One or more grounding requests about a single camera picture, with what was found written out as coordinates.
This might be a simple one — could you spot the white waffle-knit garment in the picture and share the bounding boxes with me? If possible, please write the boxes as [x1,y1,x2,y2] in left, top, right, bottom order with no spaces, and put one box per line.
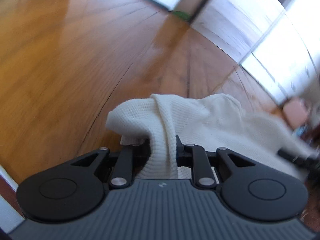
[105,94,313,180]

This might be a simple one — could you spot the light wooden panel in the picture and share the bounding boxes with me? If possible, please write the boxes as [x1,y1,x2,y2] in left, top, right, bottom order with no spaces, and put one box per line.
[191,0,287,63]

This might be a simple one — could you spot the patterned rug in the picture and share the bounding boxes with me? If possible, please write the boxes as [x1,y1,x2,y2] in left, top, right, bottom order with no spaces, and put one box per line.
[0,166,26,233]

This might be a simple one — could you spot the small blue object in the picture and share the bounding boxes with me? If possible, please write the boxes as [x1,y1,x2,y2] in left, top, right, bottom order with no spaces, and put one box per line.
[296,126,311,137]

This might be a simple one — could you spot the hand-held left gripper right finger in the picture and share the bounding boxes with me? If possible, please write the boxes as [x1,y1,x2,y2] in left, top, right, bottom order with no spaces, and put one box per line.
[176,135,288,189]

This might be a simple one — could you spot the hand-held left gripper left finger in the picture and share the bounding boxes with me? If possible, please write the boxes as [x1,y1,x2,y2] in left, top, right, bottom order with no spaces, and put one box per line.
[47,144,150,189]

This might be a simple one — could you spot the white drawer cabinet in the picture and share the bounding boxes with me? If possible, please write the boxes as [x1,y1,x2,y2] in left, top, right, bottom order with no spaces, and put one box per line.
[239,5,320,105]

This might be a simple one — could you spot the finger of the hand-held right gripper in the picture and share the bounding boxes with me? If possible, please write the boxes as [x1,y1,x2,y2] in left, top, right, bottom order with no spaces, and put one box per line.
[277,149,320,171]

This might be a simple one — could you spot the small green object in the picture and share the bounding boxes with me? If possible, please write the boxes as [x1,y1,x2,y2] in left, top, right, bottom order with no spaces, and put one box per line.
[172,10,192,22]

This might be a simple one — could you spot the pink case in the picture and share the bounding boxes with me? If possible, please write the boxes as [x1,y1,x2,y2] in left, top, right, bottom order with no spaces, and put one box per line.
[282,99,309,128]

